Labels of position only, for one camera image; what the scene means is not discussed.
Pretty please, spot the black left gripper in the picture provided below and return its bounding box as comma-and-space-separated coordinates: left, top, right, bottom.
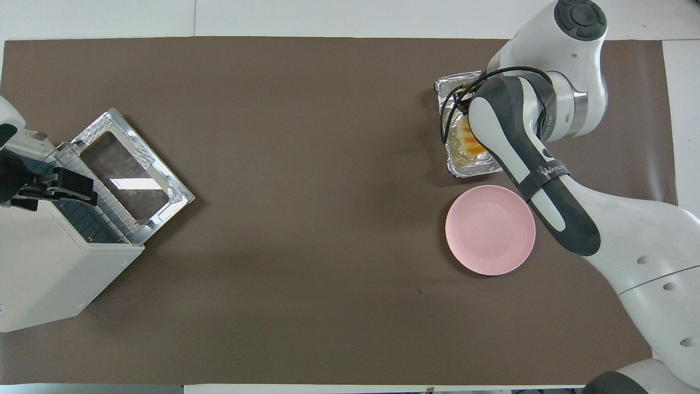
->
0, 149, 99, 212

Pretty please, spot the aluminium foil tray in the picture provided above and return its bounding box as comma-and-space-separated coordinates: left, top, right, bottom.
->
435, 70, 505, 179

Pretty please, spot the sliced orange bread loaf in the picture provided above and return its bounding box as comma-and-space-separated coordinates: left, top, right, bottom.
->
457, 116, 487, 157

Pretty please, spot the cream toaster oven body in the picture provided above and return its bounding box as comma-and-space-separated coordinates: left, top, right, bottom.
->
0, 129, 146, 333

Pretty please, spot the glass oven door with foil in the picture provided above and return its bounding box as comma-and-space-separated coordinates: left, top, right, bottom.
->
70, 108, 196, 245

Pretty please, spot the brown table mat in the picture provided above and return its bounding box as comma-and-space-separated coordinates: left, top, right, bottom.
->
0, 36, 679, 386

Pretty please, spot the pink round plate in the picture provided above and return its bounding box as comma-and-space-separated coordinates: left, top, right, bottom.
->
445, 185, 536, 276

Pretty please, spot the wire oven rack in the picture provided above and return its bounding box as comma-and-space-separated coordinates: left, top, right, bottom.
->
57, 143, 138, 244

